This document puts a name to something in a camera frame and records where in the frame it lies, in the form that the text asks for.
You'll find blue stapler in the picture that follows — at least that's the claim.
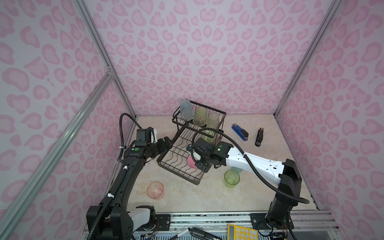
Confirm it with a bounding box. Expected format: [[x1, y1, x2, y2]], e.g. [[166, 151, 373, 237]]
[[232, 124, 249, 141]]

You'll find yellow calculator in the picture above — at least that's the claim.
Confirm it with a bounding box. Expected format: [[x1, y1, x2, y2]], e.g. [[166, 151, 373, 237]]
[[227, 224, 259, 240]]

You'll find black marker pen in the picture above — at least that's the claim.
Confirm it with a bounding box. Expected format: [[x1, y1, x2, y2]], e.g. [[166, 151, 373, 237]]
[[170, 227, 222, 240]]

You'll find pale green frosted cup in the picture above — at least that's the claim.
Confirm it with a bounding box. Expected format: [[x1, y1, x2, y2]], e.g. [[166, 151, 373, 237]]
[[207, 112, 220, 129]]

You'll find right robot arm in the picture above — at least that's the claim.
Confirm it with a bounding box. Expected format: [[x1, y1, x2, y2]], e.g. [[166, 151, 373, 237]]
[[187, 138, 310, 229]]

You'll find solid pink plastic cup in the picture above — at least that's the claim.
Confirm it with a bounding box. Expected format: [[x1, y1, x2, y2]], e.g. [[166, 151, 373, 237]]
[[187, 155, 197, 169]]

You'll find pink transparent cup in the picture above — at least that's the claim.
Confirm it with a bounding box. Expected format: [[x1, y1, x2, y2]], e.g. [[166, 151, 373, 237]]
[[147, 182, 165, 200]]

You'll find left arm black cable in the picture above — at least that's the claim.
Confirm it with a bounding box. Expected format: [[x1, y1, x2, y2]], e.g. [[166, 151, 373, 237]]
[[119, 112, 143, 157]]

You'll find teal textured plastic cup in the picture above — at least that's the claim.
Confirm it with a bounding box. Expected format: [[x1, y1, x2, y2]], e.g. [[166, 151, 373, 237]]
[[180, 99, 194, 122]]

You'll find black wire dish rack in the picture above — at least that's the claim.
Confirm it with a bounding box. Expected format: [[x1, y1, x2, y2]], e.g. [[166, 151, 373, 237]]
[[156, 100, 227, 186]]

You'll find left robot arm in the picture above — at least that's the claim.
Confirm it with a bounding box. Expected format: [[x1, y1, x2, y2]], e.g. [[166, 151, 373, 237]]
[[86, 137, 172, 240]]

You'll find white mug green handle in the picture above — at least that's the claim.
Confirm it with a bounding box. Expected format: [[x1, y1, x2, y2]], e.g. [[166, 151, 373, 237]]
[[202, 130, 216, 144]]

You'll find bright green transparent cup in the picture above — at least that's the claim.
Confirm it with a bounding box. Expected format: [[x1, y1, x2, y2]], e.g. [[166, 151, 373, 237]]
[[224, 170, 240, 188]]

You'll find teal cup near right arm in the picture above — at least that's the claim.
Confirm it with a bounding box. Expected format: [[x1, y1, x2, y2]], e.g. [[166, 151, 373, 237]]
[[231, 167, 243, 174]]

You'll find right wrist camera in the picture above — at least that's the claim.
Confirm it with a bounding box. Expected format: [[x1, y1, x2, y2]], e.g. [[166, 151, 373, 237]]
[[186, 144, 201, 163]]

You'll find light green transparent cup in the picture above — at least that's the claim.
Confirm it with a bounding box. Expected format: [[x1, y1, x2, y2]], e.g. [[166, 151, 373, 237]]
[[193, 107, 207, 127]]

